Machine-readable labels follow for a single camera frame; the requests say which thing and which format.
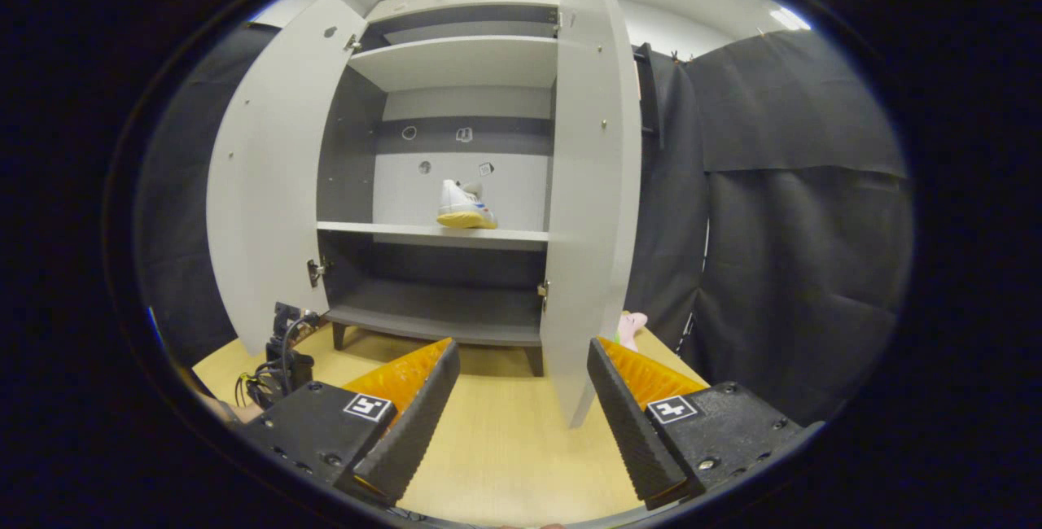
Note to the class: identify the white shoe cabinet door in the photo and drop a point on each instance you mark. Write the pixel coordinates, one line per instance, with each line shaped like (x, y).
(269, 187)
(590, 187)

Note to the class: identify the pink plush toy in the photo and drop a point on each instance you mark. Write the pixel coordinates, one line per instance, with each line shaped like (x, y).
(631, 325)

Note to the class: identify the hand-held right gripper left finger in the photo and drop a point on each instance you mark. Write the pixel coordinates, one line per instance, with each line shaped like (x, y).
(407, 435)

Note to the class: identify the white shoe yellow sole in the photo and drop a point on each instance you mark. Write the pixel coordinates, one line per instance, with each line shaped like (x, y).
(464, 203)

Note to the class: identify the small ceiling light panel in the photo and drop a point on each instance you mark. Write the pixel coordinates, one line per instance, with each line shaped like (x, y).
(790, 19)

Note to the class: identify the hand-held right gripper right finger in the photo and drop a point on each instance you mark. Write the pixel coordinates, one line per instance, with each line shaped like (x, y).
(635, 431)

